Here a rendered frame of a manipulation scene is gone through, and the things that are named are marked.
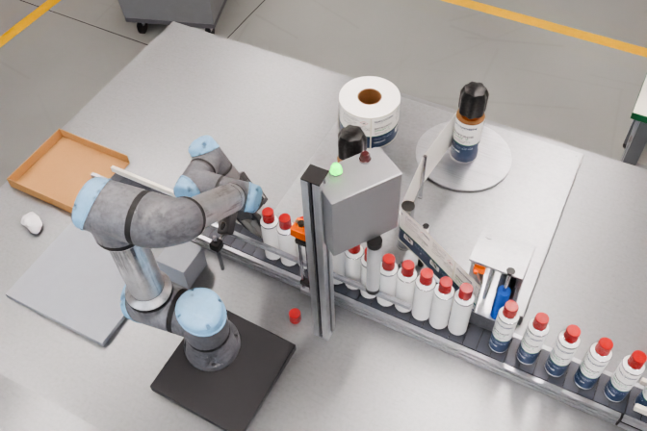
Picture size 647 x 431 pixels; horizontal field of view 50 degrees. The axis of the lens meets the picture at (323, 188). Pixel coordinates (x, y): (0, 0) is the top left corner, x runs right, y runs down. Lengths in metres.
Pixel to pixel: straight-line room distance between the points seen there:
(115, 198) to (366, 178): 0.51
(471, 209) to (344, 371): 0.65
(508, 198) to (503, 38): 2.14
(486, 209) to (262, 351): 0.81
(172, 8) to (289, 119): 1.79
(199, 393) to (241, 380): 0.11
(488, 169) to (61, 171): 1.42
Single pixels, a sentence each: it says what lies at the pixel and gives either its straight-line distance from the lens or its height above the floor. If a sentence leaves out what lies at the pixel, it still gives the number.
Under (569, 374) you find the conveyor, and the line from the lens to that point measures 1.94.
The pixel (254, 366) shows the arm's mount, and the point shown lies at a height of 0.86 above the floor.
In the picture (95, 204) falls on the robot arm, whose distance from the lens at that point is 1.45.
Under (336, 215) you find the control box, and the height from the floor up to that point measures 1.43.
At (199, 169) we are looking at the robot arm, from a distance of 1.82.
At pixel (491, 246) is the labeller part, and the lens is 1.77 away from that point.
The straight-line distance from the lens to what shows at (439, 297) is 1.79.
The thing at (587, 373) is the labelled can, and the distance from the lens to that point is 1.86.
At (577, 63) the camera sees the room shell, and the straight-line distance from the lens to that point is 4.18.
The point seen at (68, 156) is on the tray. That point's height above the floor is 0.83.
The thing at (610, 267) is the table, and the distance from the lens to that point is 2.21.
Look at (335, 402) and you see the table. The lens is 1.88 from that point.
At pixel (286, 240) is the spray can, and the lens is 1.91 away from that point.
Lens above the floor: 2.57
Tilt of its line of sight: 50 degrees down
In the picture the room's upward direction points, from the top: 3 degrees counter-clockwise
